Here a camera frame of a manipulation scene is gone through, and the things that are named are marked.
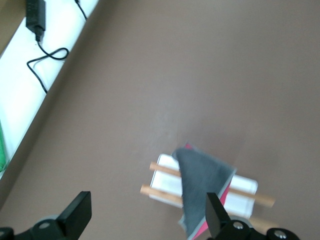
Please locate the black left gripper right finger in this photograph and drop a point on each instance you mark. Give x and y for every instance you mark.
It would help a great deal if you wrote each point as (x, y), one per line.
(217, 220)

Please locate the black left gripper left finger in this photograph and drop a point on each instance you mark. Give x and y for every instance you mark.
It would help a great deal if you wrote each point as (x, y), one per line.
(75, 217)

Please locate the pink and grey towel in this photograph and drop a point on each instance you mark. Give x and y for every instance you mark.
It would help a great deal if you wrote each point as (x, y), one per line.
(200, 180)

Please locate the white rack with wooden bars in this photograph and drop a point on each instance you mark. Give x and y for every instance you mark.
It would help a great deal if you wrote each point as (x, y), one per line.
(165, 180)

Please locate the green object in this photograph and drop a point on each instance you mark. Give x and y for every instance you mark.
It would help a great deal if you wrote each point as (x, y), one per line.
(2, 150)

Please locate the black power adapter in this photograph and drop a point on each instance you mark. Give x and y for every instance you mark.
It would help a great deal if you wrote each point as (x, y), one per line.
(35, 15)

